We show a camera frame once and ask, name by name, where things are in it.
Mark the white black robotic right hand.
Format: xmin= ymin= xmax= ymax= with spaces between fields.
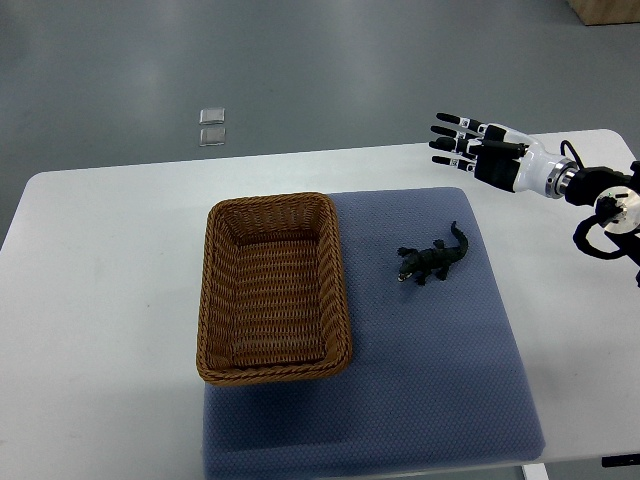
xmin=429 ymin=112 xmax=579 ymax=199

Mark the dark toy crocodile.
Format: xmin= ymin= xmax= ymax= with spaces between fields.
xmin=397 ymin=221 xmax=469 ymax=286

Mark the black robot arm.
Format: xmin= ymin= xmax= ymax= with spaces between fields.
xmin=558 ymin=160 xmax=639 ymax=265

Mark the brown wicker basket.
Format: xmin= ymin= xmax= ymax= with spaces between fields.
xmin=196 ymin=192 xmax=352 ymax=386

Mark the wooden box corner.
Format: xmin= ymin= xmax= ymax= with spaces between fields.
xmin=568 ymin=0 xmax=639 ymax=26

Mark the blue grey fabric mat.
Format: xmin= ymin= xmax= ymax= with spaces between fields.
xmin=202 ymin=187 xmax=545 ymax=479

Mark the upper floor socket plate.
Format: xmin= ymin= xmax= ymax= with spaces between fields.
xmin=199 ymin=107 xmax=226 ymax=125

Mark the white table leg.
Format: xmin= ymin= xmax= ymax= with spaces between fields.
xmin=521 ymin=463 xmax=549 ymax=480

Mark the black table control box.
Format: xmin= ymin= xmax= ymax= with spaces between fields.
xmin=601 ymin=454 xmax=640 ymax=468

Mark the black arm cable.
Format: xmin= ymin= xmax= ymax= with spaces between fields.
xmin=559 ymin=139 xmax=587 ymax=171

